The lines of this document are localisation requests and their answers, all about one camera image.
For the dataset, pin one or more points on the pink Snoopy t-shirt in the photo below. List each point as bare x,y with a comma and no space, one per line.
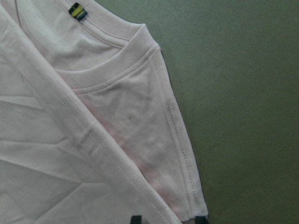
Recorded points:
90,130

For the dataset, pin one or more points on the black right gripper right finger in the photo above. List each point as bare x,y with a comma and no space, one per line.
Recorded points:
201,220

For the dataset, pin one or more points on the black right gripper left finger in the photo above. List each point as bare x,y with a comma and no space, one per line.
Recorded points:
136,219

